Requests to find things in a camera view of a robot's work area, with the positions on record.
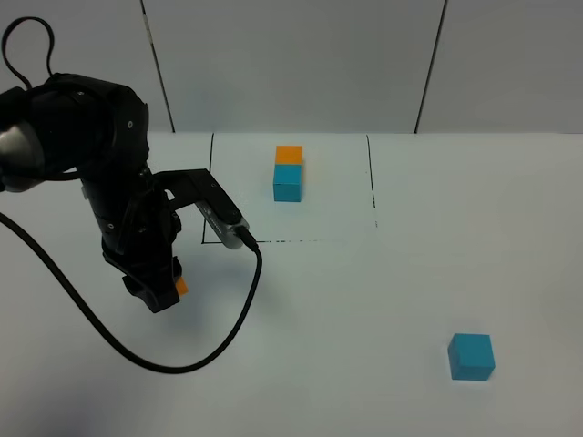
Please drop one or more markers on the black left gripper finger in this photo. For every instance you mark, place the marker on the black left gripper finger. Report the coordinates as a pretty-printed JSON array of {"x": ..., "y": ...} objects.
[
  {"x": 157, "y": 291},
  {"x": 176, "y": 270}
]

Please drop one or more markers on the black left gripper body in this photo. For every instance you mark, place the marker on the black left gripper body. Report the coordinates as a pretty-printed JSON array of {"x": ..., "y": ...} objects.
[{"x": 137, "y": 228}]

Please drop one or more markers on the orange wooden cube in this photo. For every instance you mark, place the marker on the orange wooden cube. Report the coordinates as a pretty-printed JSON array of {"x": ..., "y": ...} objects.
[{"x": 182, "y": 287}]

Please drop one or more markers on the blue wooden cube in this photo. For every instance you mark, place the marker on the blue wooden cube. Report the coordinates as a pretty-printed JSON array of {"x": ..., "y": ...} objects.
[{"x": 471, "y": 357}]

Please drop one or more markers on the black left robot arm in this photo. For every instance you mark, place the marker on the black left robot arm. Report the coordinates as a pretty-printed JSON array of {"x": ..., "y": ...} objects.
[{"x": 99, "y": 129}]

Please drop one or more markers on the blue template block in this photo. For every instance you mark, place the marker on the blue template block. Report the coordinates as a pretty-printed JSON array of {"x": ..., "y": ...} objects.
[{"x": 287, "y": 183}]

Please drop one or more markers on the orange template block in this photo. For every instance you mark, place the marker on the orange template block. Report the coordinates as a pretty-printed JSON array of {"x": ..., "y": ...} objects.
[{"x": 289, "y": 155}]

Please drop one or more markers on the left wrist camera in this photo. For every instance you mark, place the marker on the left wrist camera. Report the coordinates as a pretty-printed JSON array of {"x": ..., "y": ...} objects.
[{"x": 198, "y": 187}]

